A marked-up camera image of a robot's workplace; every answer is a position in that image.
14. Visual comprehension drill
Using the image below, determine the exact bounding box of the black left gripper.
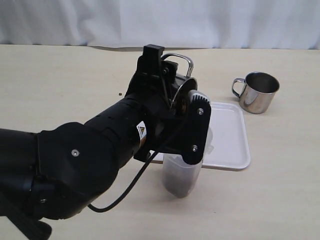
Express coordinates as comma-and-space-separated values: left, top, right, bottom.
125, 44, 188, 162

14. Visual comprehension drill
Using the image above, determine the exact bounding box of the steel mug with kibble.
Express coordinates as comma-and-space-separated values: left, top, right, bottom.
161, 53, 198, 110
231, 71, 280, 115

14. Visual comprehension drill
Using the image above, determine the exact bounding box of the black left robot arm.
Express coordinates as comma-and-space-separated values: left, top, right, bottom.
0, 44, 211, 240

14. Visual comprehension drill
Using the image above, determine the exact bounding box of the translucent plastic container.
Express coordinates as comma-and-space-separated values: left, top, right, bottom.
162, 153, 205, 199

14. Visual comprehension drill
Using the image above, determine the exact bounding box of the white plastic tray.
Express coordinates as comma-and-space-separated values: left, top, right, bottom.
149, 101, 252, 172

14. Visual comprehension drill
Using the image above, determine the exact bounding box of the white backdrop curtain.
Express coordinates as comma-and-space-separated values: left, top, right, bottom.
0, 0, 320, 50

